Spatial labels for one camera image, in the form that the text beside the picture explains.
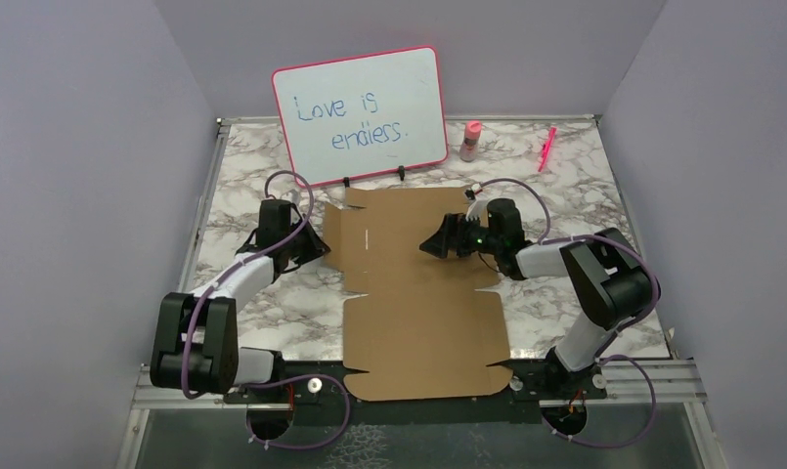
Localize aluminium table frame rail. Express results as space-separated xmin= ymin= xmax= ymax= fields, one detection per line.
xmin=118 ymin=116 xmax=723 ymax=468

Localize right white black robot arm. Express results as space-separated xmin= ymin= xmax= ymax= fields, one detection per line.
xmin=419 ymin=198 xmax=661 ymax=398

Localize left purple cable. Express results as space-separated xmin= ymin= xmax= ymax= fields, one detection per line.
xmin=180 ymin=170 xmax=352 ymax=452

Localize pink-framed whiteboard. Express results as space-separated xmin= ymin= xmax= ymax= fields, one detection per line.
xmin=271 ymin=46 xmax=450 ymax=186

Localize pink-capped spray bottle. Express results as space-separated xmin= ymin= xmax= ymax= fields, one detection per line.
xmin=459 ymin=120 xmax=482 ymax=162

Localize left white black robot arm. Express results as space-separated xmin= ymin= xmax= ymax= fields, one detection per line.
xmin=149 ymin=199 xmax=329 ymax=402

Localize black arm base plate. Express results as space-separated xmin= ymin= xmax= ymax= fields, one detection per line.
xmin=223 ymin=359 xmax=607 ymax=426

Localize pink marker pen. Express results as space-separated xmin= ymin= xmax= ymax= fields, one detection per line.
xmin=538 ymin=127 xmax=557 ymax=173

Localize purple cable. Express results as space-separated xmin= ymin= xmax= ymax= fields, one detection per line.
xmin=470 ymin=178 xmax=663 ymax=450
xmin=180 ymin=170 xmax=352 ymax=452

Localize brown cardboard box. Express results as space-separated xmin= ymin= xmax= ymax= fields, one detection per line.
xmin=323 ymin=188 xmax=512 ymax=402

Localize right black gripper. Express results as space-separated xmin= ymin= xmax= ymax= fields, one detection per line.
xmin=419 ymin=211 xmax=502 ymax=259

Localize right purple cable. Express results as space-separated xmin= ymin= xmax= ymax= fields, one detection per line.
xmin=470 ymin=178 xmax=663 ymax=450

